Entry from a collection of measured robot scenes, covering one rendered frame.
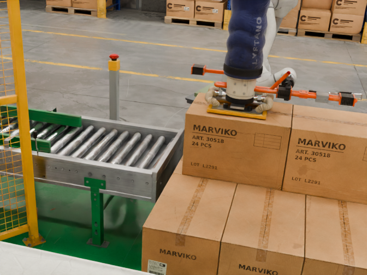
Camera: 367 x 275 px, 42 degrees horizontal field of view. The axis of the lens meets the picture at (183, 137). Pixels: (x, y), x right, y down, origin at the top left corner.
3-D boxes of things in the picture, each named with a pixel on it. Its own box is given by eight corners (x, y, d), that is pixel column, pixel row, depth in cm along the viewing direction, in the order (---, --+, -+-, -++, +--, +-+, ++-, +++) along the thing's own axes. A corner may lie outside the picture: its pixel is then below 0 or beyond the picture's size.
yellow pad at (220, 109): (206, 112, 277) (207, 103, 275) (209, 106, 286) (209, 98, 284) (265, 119, 272) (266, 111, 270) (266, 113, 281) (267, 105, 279)
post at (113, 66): (109, 181, 389) (107, 60, 348) (112, 177, 395) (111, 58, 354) (117, 183, 388) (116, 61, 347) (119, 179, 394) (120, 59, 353)
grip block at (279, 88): (275, 98, 276) (277, 88, 273) (276, 93, 284) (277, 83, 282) (290, 100, 274) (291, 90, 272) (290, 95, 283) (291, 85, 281)
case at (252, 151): (181, 174, 293) (185, 113, 276) (195, 147, 329) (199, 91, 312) (281, 190, 282) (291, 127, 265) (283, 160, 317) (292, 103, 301)
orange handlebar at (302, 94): (195, 85, 285) (195, 80, 283) (203, 72, 312) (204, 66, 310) (357, 105, 269) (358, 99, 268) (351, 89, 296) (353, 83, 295)
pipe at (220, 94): (207, 105, 278) (208, 95, 275) (214, 91, 300) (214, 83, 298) (266, 112, 272) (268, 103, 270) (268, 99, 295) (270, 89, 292)
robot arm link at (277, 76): (299, 84, 301) (278, 91, 305) (299, 77, 315) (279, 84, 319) (292, 69, 298) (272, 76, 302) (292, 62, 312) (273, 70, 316)
